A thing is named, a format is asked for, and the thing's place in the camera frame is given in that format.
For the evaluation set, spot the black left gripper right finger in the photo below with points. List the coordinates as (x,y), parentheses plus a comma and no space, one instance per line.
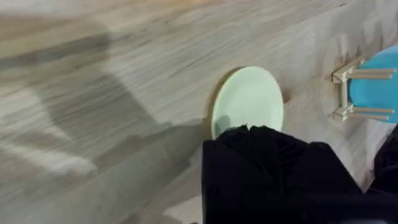
(388,165)

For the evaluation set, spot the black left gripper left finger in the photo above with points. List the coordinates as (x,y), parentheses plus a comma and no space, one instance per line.
(248,174)

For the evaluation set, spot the pale green round plate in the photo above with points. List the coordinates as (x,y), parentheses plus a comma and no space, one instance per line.
(248,96)

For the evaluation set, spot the small wooden peg rack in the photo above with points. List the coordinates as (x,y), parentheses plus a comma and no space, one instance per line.
(342,93)

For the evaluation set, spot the blue round plate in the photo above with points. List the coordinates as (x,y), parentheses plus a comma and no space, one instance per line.
(374,91)

